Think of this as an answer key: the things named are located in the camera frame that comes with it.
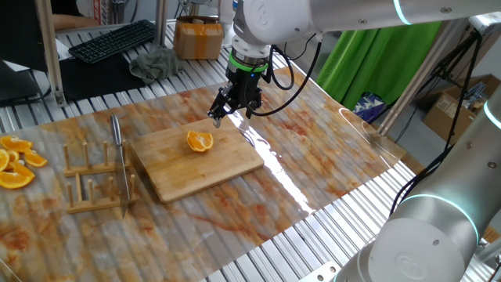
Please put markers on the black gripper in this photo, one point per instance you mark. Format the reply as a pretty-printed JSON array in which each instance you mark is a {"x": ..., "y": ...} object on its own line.
[{"x": 246, "y": 84}]

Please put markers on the steel cleaver knife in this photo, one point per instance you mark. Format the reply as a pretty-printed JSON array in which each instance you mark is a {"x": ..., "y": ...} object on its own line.
[{"x": 122, "y": 176}]

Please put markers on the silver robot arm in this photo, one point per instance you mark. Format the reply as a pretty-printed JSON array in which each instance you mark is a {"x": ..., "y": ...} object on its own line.
[{"x": 352, "y": 13}]

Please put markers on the person's bare forearm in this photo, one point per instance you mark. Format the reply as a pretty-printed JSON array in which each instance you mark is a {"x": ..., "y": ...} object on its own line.
[{"x": 74, "y": 21}]

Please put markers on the cut orange piece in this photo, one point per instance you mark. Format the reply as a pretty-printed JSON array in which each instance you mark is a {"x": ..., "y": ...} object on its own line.
[{"x": 199, "y": 142}]

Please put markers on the taped brown cardboard box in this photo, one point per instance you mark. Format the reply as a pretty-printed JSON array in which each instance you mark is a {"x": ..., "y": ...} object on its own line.
[{"x": 197, "y": 39}]

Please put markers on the marble pattern plastic mat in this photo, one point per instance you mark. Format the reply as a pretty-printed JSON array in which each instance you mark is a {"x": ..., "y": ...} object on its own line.
[{"x": 313, "y": 156}]

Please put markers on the wooden cutting board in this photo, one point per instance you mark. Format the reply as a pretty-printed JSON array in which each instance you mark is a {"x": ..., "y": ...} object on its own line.
[{"x": 176, "y": 172}]

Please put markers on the grey crumpled cloth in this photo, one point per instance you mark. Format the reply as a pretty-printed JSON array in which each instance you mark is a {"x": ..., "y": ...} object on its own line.
[{"x": 154, "y": 64}]

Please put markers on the blue patterned bag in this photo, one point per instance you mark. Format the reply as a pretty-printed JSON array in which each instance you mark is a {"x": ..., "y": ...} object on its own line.
[{"x": 368, "y": 107}]

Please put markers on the green hanging cloth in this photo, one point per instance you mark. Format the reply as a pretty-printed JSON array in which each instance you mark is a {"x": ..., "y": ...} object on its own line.
[{"x": 372, "y": 58}]

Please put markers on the black computer keyboard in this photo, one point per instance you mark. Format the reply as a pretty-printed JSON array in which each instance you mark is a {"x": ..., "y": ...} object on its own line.
[{"x": 111, "y": 41}]

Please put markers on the black desk mat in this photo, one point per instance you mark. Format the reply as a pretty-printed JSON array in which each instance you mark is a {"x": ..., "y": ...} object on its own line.
[{"x": 98, "y": 78}]

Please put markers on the wooden peg rack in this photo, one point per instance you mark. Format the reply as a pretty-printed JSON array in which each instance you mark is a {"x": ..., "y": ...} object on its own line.
[{"x": 90, "y": 169}]

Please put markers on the red white patterned box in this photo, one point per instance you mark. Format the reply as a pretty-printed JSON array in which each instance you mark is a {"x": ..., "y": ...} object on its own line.
[{"x": 97, "y": 11}]

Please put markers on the white paper sheet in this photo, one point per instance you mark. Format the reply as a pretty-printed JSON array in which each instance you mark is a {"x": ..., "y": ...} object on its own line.
[{"x": 65, "y": 49}]

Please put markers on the open cardboard box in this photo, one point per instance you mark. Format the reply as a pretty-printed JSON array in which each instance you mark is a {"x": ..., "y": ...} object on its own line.
[{"x": 442, "y": 113}]

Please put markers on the orange wedge slice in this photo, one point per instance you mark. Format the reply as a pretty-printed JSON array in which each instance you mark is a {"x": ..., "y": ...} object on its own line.
[
  {"x": 13, "y": 181},
  {"x": 15, "y": 144},
  {"x": 34, "y": 158},
  {"x": 21, "y": 170},
  {"x": 3, "y": 160}
]

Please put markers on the black tripod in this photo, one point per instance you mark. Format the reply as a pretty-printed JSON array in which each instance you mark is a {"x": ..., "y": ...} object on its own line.
[{"x": 450, "y": 66}]

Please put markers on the dark grey flat base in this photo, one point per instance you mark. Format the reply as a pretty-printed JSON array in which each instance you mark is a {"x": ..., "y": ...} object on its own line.
[{"x": 17, "y": 84}]

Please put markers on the small orange slice piece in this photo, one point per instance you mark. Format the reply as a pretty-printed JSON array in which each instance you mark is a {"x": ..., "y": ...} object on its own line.
[{"x": 13, "y": 156}]

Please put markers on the black monitor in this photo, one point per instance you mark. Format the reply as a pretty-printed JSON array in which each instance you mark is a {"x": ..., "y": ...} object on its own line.
[{"x": 19, "y": 31}]

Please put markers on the aluminium frame post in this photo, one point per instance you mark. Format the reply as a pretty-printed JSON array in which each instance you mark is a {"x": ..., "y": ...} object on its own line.
[
  {"x": 51, "y": 51},
  {"x": 159, "y": 23},
  {"x": 419, "y": 78}
]

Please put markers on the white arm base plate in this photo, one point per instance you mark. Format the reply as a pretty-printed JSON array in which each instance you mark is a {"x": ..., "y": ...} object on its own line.
[{"x": 319, "y": 274}]

